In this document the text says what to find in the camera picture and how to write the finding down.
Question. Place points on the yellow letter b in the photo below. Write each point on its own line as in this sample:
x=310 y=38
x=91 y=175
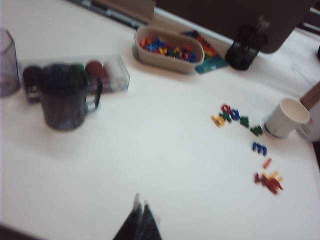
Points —
x=217 y=121

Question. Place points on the maroon round stamp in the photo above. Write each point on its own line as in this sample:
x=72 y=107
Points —
x=32 y=80

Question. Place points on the blue letter a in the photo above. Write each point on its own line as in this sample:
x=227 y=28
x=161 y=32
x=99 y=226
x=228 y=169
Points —
x=232 y=116

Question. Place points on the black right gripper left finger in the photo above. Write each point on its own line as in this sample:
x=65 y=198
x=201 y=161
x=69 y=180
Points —
x=131 y=222

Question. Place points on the heap of colourful letters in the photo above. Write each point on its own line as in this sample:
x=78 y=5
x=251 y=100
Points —
x=170 y=50

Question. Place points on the blue letter m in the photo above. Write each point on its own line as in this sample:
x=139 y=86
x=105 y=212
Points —
x=260 y=148

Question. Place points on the green plastic letter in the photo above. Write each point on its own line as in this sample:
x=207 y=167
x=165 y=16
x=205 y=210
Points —
x=245 y=122
x=227 y=117

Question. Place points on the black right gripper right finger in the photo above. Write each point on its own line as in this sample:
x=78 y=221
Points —
x=150 y=225

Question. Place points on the green letter w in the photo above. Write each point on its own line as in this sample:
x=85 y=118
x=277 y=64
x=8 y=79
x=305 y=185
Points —
x=257 y=131

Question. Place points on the red round stamp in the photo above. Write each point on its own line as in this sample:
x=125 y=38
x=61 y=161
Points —
x=96 y=70

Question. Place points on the beige oval tray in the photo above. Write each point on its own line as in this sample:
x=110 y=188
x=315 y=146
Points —
x=162 y=63

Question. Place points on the dark marbled mug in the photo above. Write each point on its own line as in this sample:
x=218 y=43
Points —
x=62 y=105

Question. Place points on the brown desk divider panel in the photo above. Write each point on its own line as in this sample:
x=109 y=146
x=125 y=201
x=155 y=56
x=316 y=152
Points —
x=225 y=15

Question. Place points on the orange letter i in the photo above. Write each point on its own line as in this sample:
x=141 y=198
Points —
x=267 y=163

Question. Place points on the small dark blue box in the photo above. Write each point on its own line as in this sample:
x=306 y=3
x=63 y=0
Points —
x=115 y=77

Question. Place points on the red letter a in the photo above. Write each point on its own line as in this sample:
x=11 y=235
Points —
x=226 y=108

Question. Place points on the brown cardboard piece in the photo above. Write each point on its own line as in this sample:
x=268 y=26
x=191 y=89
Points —
x=312 y=97

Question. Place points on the teal letter board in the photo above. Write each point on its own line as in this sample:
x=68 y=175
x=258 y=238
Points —
x=212 y=65

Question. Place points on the yellow plastic letter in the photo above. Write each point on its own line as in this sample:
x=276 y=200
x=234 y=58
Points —
x=274 y=173

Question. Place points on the black mesh pen holder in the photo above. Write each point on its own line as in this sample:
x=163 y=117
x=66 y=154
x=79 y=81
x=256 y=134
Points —
x=242 y=52

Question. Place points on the white paper cup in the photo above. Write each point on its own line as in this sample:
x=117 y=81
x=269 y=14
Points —
x=280 y=120

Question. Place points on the dark red plastic letter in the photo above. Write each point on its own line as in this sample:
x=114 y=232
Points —
x=257 y=178

